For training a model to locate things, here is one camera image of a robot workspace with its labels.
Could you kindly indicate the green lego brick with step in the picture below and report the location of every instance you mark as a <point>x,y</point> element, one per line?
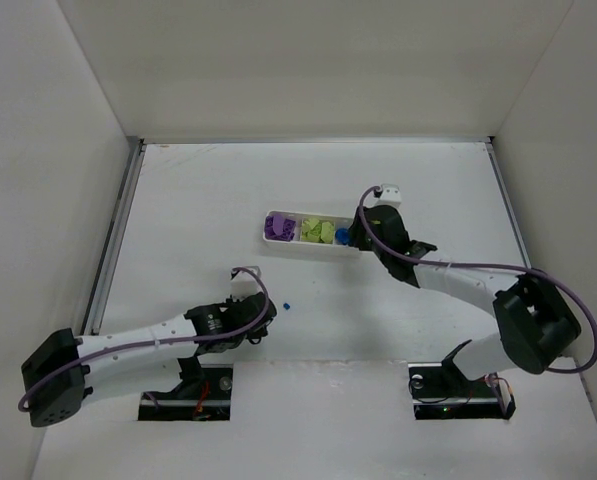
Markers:
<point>310,223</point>

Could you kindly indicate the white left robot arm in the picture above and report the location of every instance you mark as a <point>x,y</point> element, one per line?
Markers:
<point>67,372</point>

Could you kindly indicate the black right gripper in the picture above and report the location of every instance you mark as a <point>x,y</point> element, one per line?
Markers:
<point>366,228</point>

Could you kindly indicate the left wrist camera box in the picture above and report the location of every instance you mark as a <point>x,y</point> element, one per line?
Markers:
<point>244,282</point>

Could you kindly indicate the purple lego brick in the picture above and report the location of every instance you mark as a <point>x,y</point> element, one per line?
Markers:
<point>269,231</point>

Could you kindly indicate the green curved lego with studs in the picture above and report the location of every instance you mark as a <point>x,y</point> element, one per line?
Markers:
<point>330,229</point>

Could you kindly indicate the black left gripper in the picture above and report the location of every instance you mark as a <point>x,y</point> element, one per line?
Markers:
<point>258,314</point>

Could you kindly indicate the blue arch lego piece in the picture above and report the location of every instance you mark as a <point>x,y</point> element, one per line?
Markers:
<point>342,236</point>

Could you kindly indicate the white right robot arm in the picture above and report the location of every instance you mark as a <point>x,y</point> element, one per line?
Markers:
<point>535,325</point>

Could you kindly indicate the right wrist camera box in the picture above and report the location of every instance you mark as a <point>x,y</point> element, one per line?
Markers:
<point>387,194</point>

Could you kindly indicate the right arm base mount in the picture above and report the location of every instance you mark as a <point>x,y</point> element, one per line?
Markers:
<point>439,391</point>

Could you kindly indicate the green curved lego piece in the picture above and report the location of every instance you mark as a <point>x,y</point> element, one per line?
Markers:
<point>319,236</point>

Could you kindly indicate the purple oval lego piece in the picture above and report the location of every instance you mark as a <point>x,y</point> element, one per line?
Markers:
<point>278,224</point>

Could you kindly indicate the purple lego plate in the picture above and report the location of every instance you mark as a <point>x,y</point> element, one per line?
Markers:
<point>288,233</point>

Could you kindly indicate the green square lego brick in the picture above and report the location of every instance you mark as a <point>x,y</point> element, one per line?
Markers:
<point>305,236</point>

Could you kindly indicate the white divided sorting tray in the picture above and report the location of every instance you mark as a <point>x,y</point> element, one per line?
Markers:
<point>306,249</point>

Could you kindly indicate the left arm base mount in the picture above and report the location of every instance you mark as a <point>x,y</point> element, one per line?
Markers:
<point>203,394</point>

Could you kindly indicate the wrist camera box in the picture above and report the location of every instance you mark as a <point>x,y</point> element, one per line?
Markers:
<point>387,194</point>
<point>244,282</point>

